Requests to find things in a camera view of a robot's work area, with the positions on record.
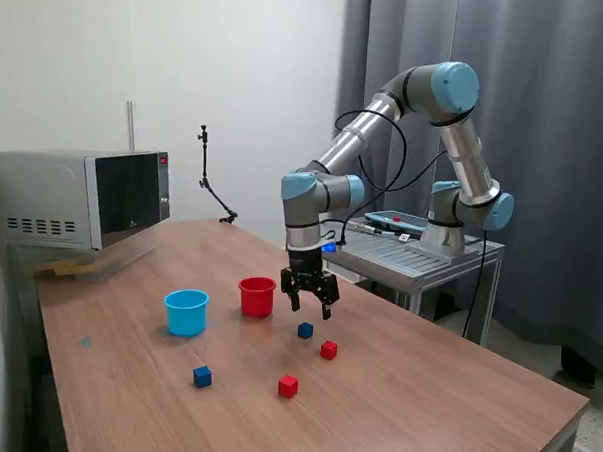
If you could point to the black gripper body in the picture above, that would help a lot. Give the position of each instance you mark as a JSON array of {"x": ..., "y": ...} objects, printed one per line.
[{"x": 305, "y": 268}]

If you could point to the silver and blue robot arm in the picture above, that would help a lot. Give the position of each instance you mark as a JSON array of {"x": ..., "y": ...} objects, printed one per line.
[{"x": 464, "y": 158}]

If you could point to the blue cube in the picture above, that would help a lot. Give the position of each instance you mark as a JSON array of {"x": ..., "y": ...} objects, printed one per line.
[
  {"x": 202, "y": 377},
  {"x": 305, "y": 330}
]

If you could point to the white wall conduit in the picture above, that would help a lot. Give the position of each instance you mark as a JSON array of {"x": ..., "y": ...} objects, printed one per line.
[{"x": 130, "y": 126}]

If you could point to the blue plastic bin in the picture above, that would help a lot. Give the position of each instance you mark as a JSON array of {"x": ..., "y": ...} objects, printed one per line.
[{"x": 186, "y": 316}]

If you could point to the black shoe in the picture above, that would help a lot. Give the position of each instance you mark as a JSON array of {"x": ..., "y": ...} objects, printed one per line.
[{"x": 580, "y": 368}]

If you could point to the wooden blocks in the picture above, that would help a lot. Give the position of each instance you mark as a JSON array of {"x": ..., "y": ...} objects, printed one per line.
[{"x": 62, "y": 268}]

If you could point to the silver microwave oven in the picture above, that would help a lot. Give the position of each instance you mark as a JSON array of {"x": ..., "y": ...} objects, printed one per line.
[{"x": 48, "y": 190}]

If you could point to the red plastic bin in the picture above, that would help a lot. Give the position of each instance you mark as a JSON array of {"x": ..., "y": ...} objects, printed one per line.
[{"x": 257, "y": 296}]

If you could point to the grey curtain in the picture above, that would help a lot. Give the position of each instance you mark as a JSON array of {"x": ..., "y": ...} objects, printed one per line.
[{"x": 562, "y": 97}]

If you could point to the grey metal robot stand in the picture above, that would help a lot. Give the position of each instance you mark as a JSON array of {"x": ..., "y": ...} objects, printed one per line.
[{"x": 405, "y": 255}]

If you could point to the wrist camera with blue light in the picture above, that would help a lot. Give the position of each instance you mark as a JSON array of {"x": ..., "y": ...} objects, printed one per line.
[{"x": 329, "y": 247}]

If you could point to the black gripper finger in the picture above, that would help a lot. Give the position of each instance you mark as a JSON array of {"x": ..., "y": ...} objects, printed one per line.
[
  {"x": 328, "y": 292},
  {"x": 291, "y": 285}
]

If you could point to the blue teach pendant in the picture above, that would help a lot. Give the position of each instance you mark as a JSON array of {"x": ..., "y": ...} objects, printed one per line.
[{"x": 399, "y": 221}]

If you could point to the small QR code tag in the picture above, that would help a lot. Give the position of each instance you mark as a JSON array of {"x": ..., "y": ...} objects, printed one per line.
[{"x": 403, "y": 236}]

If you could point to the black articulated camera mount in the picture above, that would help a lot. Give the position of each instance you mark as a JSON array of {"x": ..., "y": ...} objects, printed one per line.
[{"x": 204, "y": 167}]

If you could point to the red cube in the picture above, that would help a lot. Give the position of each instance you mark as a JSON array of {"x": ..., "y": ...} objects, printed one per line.
[
  {"x": 329, "y": 350},
  {"x": 288, "y": 386}
]

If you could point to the grey round sticker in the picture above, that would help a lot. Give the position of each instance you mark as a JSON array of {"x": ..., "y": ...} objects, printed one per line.
[{"x": 85, "y": 342}]

